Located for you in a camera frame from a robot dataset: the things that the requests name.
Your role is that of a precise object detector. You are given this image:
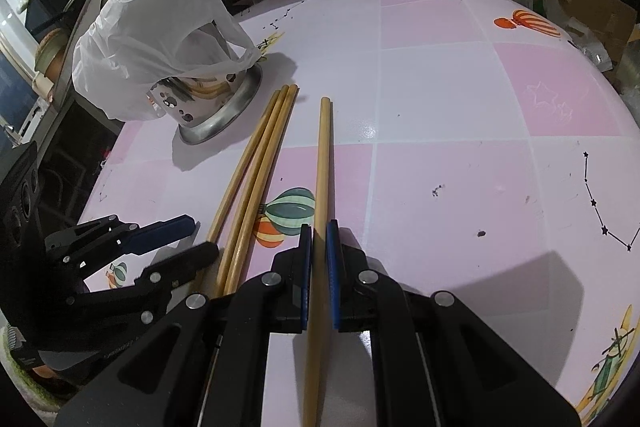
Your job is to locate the wooden chopstick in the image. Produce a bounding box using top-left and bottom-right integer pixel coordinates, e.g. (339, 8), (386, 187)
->
(302, 96), (331, 427)
(206, 90), (280, 243)
(214, 84), (292, 298)
(219, 83), (298, 295)

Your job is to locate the steel utensil holder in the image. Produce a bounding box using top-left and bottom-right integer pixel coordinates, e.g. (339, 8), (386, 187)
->
(148, 65), (262, 145)

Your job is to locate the white plastic bag on holder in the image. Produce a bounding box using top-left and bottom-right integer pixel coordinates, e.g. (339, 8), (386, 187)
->
(72, 0), (260, 121)

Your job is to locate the cardboard box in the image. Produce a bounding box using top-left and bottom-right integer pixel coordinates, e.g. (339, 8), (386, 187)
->
(534, 0), (638, 63)

